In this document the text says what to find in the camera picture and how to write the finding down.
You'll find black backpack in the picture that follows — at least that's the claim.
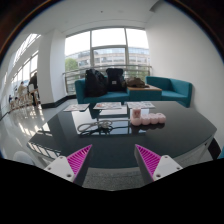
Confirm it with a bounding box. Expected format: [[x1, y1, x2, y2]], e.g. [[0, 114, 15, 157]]
[[85, 69, 107, 97], [106, 68, 125, 92]]

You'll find black backpack left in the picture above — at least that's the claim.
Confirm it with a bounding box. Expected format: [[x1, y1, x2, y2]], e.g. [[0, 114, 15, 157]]
[[85, 69, 107, 97]]

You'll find brown bag on table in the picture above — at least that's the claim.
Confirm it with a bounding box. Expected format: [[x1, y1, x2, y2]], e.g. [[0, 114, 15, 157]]
[[126, 77, 146, 88]]

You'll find pink power strip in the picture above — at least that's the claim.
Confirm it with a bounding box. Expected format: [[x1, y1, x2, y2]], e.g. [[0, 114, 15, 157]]
[[131, 113, 166, 126]]

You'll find seated person in white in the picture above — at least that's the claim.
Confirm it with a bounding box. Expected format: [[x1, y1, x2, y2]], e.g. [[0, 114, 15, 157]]
[[17, 81, 27, 105]]

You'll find wooden corner side table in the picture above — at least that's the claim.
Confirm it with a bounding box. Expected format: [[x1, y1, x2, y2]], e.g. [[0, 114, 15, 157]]
[[127, 85, 162, 92]]

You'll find middle magazine on table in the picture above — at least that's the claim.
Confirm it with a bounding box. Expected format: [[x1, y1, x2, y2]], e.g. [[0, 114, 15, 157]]
[[93, 102, 121, 110]]

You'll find black backpack right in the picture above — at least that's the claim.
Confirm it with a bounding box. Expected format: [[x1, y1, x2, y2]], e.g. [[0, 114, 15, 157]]
[[106, 68, 125, 92]]

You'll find left magazine on table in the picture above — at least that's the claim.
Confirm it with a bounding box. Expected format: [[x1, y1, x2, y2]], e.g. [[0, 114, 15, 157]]
[[63, 104, 89, 112]]

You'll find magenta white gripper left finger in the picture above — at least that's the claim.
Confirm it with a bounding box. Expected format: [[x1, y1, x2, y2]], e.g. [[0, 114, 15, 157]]
[[45, 145, 92, 186]]

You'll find teal sofa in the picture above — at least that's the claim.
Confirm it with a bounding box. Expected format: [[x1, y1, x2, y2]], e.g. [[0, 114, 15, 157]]
[[74, 79, 129, 104], [145, 76, 193, 108]]

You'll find teal sofa left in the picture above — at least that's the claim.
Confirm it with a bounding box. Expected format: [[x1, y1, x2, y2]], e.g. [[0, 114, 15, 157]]
[[74, 79, 129, 104]]

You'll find right magazine on table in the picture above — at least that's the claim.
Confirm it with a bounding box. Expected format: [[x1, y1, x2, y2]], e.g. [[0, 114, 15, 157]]
[[127, 101, 155, 109]]

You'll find teal sofa right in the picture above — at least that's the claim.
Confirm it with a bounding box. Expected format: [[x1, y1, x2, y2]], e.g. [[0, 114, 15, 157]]
[[145, 76, 193, 108]]

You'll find magazine on table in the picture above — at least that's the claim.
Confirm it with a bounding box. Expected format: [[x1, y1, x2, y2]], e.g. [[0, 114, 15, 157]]
[[93, 102, 121, 110], [63, 104, 89, 112], [127, 101, 155, 109]]

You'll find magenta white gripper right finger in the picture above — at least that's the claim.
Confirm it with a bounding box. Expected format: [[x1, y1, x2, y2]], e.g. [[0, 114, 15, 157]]
[[134, 144, 182, 184]]

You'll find person in dark clothes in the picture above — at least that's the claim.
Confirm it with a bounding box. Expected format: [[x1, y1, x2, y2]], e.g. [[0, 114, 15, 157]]
[[28, 73, 38, 105]]

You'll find black glossy coffee table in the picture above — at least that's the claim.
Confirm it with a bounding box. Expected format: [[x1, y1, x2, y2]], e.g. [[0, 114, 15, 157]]
[[28, 101, 221, 169]]

